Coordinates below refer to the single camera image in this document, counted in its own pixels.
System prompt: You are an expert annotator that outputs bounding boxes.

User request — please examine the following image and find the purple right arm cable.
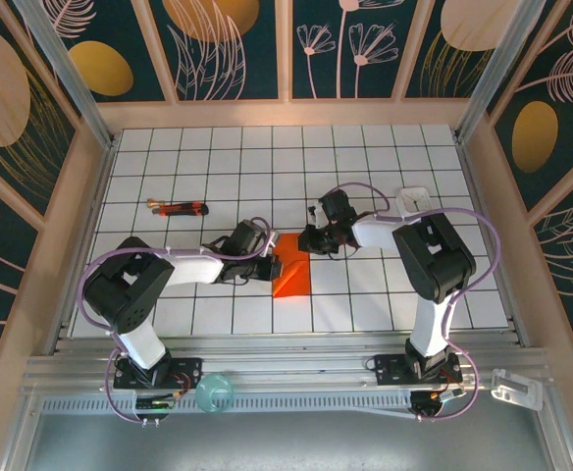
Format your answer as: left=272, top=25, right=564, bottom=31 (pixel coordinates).
left=338, top=182, right=503, bottom=423

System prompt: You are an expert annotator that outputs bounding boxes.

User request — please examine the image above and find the white plastic bracket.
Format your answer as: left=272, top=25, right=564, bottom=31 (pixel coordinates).
left=491, top=368, right=546, bottom=411

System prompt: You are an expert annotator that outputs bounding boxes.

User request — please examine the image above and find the aluminium side rail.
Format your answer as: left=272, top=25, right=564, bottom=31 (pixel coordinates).
left=50, top=139, right=121, bottom=354
left=455, top=139, right=528, bottom=347

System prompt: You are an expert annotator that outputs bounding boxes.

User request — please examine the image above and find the perforated metal cable tray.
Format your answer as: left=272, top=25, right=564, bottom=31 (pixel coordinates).
left=38, top=394, right=415, bottom=414

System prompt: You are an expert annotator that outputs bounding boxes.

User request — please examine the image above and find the black controller board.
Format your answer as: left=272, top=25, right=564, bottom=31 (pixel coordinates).
left=133, top=392, right=178, bottom=427
left=410, top=387, right=466, bottom=423

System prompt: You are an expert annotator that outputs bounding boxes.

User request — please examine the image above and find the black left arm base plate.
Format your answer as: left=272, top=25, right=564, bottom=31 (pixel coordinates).
left=113, top=356, right=204, bottom=390

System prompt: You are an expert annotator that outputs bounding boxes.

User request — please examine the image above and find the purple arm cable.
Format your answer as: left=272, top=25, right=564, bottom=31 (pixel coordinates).
left=338, top=182, right=503, bottom=423
left=79, top=217, right=276, bottom=424

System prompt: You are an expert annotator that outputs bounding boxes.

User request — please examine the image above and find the aluminium mounting rail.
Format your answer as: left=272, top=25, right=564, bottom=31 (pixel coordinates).
left=19, top=333, right=557, bottom=399

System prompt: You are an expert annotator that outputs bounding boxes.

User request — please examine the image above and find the orange black utility knife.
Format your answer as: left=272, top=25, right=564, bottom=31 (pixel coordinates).
left=156, top=201, right=210, bottom=218

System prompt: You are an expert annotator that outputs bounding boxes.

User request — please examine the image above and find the orange paper sheet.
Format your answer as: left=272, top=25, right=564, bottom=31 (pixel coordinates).
left=269, top=233, right=312, bottom=299

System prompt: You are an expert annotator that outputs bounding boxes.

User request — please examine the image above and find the aluminium frame post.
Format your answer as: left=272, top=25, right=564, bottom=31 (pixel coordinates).
left=11, top=0, right=121, bottom=148
left=455, top=0, right=547, bottom=143

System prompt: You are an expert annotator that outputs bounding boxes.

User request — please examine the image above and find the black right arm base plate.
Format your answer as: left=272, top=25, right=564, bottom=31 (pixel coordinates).
left=373, top=353, right=464, bottom=389

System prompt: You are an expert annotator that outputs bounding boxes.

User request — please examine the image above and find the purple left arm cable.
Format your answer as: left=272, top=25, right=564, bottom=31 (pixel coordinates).
left=79, top=217, right=276, bottom=424

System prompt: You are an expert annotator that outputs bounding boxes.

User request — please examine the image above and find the white square clock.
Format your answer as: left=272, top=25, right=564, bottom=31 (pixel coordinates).
left=395, top=186, right=435, bottom=217

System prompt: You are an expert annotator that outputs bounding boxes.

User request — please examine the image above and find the clear teal glass bowl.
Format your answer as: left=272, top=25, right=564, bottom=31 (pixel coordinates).
left=194, top=372, right=234, bottom=414

